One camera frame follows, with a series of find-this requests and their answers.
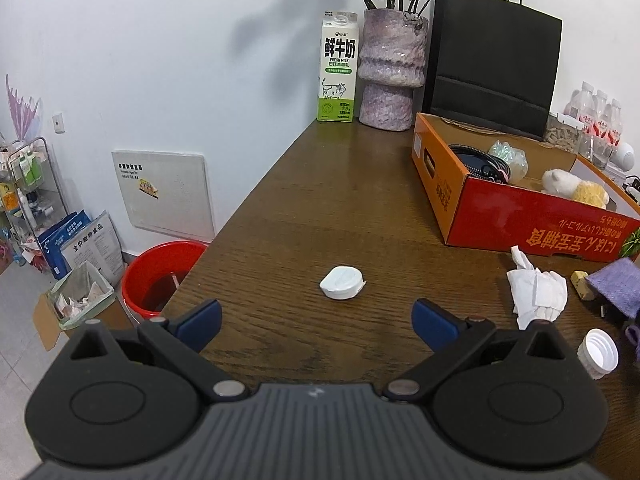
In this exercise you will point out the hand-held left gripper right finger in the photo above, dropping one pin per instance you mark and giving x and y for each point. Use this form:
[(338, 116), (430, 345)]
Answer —
[(435, 327)]

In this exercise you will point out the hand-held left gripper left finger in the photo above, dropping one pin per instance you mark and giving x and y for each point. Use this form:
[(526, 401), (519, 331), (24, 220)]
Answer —
[(202, 322)]

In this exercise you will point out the small white lid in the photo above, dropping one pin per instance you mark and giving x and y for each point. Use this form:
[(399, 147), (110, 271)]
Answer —
[(342, 282)]

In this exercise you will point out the white tissue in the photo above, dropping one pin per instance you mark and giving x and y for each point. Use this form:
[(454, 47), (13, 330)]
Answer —
[(537, 290)]

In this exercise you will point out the red cardboard box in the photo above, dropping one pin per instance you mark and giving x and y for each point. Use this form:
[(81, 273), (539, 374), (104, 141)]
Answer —
[(500, 220)]

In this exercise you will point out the navy blue case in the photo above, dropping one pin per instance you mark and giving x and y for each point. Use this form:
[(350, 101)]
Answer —
[(465, 157)]

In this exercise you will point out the clear plastic wrap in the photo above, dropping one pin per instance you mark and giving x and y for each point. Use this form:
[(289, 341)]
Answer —
[(510, 155)]

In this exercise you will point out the wooden desktop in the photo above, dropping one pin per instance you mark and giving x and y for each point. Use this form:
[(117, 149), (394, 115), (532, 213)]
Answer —
[(325, 200)]

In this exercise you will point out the red plastic bucket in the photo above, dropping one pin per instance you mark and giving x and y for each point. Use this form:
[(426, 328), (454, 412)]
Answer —
[(145, 270)]

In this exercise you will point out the grey pet food bag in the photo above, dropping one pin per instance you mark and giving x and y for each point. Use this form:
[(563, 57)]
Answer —
[(97, 250)]

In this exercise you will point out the cardboard trash carton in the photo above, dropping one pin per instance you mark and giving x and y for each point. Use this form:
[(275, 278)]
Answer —
[(55, 320)]

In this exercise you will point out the blue pet food bag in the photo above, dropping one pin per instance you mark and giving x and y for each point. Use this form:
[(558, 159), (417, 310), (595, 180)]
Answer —
[(57, 250)]

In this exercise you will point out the white ribbed bottle cap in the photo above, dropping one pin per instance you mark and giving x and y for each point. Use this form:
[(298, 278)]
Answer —
[(597, 355)]

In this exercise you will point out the white and yellow plush toy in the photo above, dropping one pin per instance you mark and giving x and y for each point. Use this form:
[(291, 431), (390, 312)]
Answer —
[(560, 182)]

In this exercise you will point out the clear container of pellets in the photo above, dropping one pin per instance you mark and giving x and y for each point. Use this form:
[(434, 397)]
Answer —
[(562, 135)]

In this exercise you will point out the clear glass jar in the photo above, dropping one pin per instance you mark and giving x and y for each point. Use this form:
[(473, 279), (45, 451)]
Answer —
[(596, 152)]

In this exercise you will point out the white power strip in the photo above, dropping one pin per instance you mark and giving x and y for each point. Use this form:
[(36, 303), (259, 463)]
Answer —
[(632, 184)]

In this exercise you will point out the white round speaker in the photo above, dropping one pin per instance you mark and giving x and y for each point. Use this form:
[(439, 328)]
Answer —
[(626, 156)]

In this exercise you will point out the purple speckled vase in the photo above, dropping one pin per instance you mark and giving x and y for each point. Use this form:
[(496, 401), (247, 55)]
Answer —
[(392, 70)]

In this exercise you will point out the clear water bottle red label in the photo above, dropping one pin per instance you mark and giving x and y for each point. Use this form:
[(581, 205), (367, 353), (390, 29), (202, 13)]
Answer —
[(600, 115), (580, 107), (614, 125)]

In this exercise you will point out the black paper bag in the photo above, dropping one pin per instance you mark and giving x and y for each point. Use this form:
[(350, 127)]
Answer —
[(495, 60)]

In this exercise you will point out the white green milk carton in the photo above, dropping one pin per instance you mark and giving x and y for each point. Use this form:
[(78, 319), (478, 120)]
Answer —
[(339, 70)]

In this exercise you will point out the white wall panel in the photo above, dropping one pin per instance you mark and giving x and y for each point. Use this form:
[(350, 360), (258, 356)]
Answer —
[(165, 195)]

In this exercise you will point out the white wall socket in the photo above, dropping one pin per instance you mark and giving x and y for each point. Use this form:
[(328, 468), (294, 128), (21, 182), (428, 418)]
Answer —
[(59, 123)]

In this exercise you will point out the purple wall sticker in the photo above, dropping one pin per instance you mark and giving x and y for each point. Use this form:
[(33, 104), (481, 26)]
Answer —
[(22, 110)]

